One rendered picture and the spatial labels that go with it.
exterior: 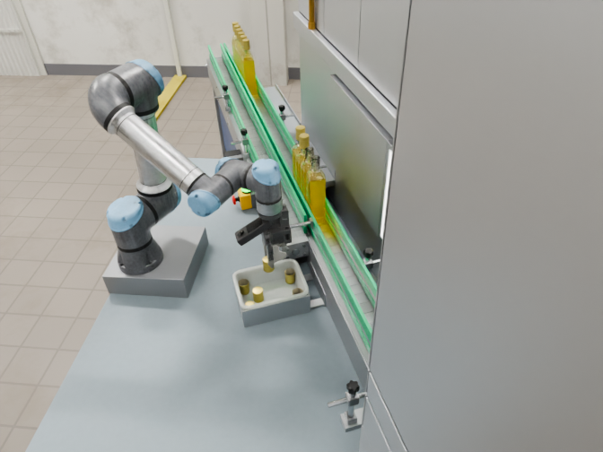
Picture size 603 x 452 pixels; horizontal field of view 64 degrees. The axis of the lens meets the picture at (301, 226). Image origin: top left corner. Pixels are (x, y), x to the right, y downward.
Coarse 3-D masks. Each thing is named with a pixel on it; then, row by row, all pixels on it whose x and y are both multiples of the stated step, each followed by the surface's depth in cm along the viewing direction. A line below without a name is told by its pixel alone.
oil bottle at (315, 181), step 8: (312, 176) 159; (320, 176) 160; (312, 184) 161; (320, 184) 162; (312, 192) 163; (320, 192) 164; (312, 200) 165; (320, 200) 166; (312, 208) 167; (320, 208) 168; (320, 216) 170
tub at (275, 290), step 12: (276, 264) 163; (288, 264) 165; (240, 276) 162; (252, 276) 163; (264, 276) 165; (276, 276) 166; (300, 276) 158; (252, 288) 164; (264, 288) 164; (276, 288) 164; (288, 288) 164; (240, 300) 151; (252, 300) 160; (264, 300) 160; (276, 300) 150
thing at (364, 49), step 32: (320, 0) 166; (352, 0) 141; (384, 0) 121; (320, 32) 174; (352, 32) 145; (384, 32) 125; (320, 64) 181; (352, 64) 151; (384, 64) 129; (320, 96) 189; (384, 96) 133; (320, 128) 198; (352, 224) 184
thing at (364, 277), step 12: (264, 96) 239; (276, 120) 223; (288, 132) 207; (288, 144) 209; (336, 216) 162; (336, 228) 162; (348, 240) 152; (348, 252) 156; (360, 264) 145; (360, 276) 148; (372, 288) 139; (372, 300) 141
